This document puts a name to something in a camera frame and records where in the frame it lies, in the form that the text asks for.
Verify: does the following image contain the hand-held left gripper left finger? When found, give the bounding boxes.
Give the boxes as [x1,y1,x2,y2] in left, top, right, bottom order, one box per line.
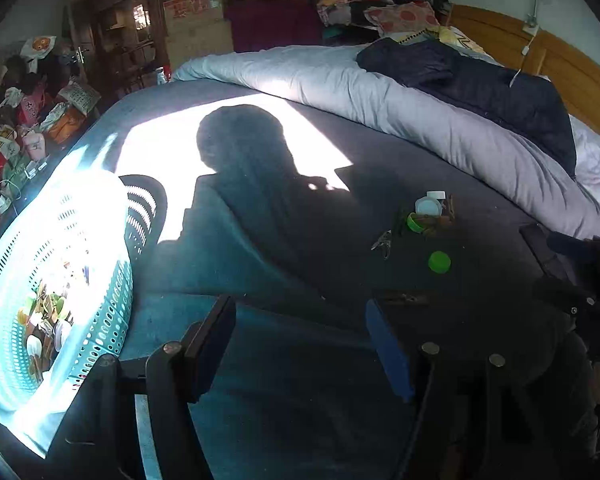
[45,294,237,480]

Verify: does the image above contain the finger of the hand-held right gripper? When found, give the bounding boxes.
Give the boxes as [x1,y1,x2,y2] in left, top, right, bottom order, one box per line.
[546,230,597,263]
[532,275,597,317]

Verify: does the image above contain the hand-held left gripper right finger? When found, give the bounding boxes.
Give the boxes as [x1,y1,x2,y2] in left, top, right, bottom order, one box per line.
[364,297,576,480]

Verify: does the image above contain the teal plastic basket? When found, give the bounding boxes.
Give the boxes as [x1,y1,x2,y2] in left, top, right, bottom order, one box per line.
[0,170,134,461]

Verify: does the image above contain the clear plastic lid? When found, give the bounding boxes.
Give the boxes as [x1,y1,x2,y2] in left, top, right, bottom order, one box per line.
[414,196,442,217]

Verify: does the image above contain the heap of mixed bottle caps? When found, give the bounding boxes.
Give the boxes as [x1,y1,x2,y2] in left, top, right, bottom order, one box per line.
[17,260,89,387]

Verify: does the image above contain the grey bed sheet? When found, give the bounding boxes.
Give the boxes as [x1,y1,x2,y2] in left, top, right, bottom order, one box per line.
[0,77,600,480]

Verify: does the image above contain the dark navy jacket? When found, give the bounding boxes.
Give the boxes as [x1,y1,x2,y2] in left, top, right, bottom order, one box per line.
[356,37,579,179]

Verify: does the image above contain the wooden headboard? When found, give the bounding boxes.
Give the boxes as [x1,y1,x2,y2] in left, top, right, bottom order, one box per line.
[449,4,600,149]

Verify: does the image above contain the white duvet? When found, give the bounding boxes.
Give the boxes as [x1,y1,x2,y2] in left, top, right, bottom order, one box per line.
[172,44,600,247]

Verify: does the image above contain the heap of bags and packages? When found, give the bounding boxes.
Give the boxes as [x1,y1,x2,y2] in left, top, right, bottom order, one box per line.
[0,35,102,172]

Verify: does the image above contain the heap of colourful clothes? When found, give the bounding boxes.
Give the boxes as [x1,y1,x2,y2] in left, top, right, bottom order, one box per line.
[280,0,483,49]

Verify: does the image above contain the magenta cloth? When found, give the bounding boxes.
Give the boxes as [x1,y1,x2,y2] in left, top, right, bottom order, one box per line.
[227,0,327,54]

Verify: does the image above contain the brown wooden door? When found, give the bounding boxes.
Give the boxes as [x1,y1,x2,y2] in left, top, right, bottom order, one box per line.
[67,0,101,92]

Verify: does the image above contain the stacked cardboard boxes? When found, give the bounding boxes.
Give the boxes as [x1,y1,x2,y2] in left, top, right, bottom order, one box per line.
[162,0,234,62]

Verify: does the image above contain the white chargers and cables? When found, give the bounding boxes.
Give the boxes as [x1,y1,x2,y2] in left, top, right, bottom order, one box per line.
[0,179,22,222]

